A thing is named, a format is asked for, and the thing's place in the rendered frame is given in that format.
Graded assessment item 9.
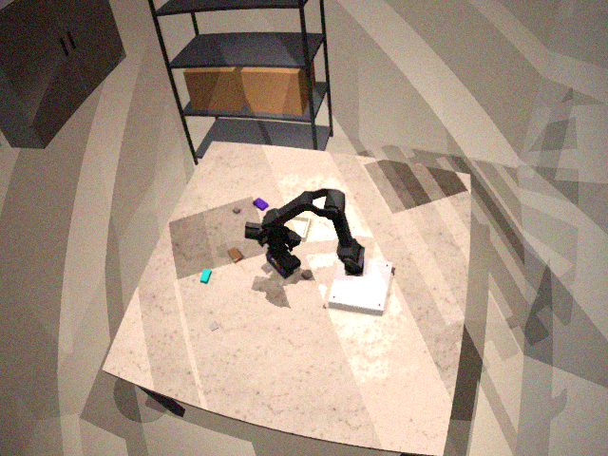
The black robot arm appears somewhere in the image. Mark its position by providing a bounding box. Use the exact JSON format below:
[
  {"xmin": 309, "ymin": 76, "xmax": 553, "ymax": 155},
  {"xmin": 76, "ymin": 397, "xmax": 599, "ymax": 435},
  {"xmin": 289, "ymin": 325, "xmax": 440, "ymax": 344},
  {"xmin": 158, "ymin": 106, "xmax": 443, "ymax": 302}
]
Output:
[{"xmin": 245, "ymin": 187, "xmax": 365, "ymax": 276}]

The purple rectangular block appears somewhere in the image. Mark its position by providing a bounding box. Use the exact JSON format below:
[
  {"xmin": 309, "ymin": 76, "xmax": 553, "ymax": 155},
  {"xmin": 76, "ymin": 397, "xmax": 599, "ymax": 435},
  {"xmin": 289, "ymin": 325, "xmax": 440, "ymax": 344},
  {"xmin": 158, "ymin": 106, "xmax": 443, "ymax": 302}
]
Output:
[{"xmin": 253, "ymin": 197, "xmax": 269, "ymax": 211}]

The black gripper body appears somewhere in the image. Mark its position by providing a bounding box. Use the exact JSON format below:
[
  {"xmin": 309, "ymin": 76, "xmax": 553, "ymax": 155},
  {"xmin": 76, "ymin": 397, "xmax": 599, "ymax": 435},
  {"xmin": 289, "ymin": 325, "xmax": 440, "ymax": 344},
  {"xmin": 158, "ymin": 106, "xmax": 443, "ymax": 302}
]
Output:
[{"xmin": 257, "ymin": 237, "xmax": 301, "ymax": 274}]

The beige square tray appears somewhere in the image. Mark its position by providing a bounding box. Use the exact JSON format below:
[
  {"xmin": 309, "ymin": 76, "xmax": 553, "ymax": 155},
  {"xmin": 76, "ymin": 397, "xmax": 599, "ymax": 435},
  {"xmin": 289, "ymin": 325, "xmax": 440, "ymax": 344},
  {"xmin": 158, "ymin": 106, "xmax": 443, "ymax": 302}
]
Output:
[{"xmin": 284, "ymin": 216, "xmax": 312, "ymax": 242}]

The teal block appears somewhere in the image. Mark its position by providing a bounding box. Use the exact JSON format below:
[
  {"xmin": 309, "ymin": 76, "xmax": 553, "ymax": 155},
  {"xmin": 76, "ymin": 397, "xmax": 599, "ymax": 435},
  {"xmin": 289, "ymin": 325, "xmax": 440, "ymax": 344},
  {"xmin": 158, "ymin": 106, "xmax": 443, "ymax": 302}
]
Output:
[{"xmin": 199, "ymin": 269, "xmax": 212, "ymax": 283}]

